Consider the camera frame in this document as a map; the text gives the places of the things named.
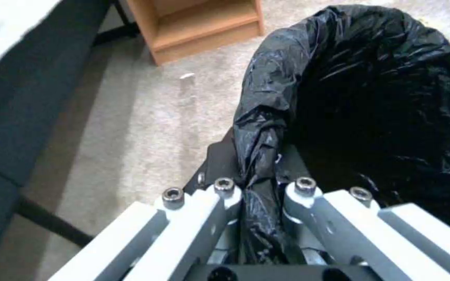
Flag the black metal frame leg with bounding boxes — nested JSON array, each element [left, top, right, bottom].
[[16, 194, 95, 248], [91, 0, 141, 46]]

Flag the trash bin with black bag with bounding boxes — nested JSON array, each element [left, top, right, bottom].
[[230, 4, 450, 265]]

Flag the white bed sheet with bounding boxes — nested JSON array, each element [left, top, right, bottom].
[[0, 0, 63, 88]]

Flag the light wooden cabinet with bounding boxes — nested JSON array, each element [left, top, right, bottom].
[[125, 0, 267, 65]]

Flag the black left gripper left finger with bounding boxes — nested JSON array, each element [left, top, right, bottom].
[[51, 132, 246, 281]]

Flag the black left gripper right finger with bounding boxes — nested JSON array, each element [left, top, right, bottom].
[[274, 146, 450, 281]]

